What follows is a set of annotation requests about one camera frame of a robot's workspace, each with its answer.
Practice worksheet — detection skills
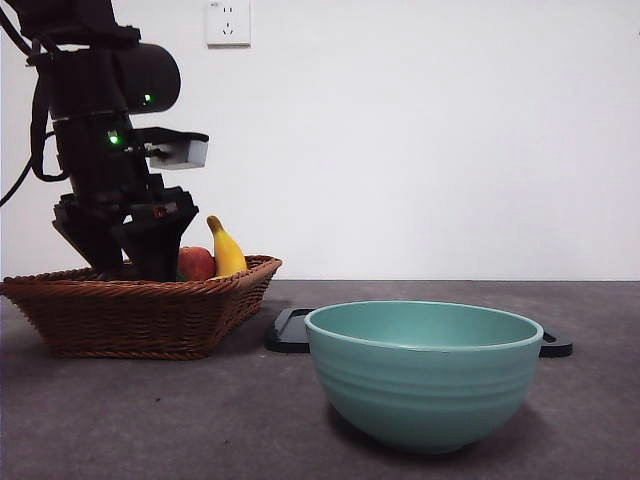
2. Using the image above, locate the black rectangular tray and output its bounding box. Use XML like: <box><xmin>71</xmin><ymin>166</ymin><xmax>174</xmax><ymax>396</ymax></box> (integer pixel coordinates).
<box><xmin>264</xmin><ymin>307</ymin><xmax>575</xmax><ymax>359</ymax></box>

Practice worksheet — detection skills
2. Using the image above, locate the yellow banana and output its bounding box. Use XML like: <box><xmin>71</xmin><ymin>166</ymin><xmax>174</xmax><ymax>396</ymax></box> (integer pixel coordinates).
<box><xmin>206</xmin><ymin>214</ymin><xmax>249</xmax><ymax>279</ymax></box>

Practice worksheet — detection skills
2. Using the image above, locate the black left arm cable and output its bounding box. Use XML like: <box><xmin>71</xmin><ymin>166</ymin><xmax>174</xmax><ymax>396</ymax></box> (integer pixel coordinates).
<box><xmin>0</xmin><ymin>4</ymin><xmax>71</xmax><ymax>207</ymax></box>

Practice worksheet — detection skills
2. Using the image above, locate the pale grey left wrist camera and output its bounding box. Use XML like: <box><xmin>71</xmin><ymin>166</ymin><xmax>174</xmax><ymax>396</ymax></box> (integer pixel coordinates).
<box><xmin>142</xmin><ymin>128</ymin><xmax>210</xmax><ymax>170</ymax></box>

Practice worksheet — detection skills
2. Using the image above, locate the red yellow apple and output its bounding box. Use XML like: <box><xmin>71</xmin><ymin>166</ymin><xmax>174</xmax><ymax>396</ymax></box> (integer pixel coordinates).
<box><xmin>177</xmin><ymin>246</ymin><xmax>217</xmax><ymax>282</ymax></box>

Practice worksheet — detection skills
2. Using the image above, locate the teal ribbed bowl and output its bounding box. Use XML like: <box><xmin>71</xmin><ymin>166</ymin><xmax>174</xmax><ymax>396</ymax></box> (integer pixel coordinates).
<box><xmin>303</xmin><ymin>299</ymin><xmax>545</xmax><ymax>455</ymax></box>

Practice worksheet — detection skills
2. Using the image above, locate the white wall socket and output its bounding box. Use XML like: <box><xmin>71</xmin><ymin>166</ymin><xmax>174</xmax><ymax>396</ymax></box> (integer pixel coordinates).
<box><xmin>206</xmin><ymin>0</ymin><xmax>252</xmax><ymax>50</ymax></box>

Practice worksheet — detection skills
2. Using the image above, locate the brown wicker basket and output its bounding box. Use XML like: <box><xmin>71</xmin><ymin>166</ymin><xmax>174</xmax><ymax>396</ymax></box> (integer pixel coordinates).
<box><xmin>0</xmin><ymin>254</ymin><xmax>284</xmax><ymax>361</ymax></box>

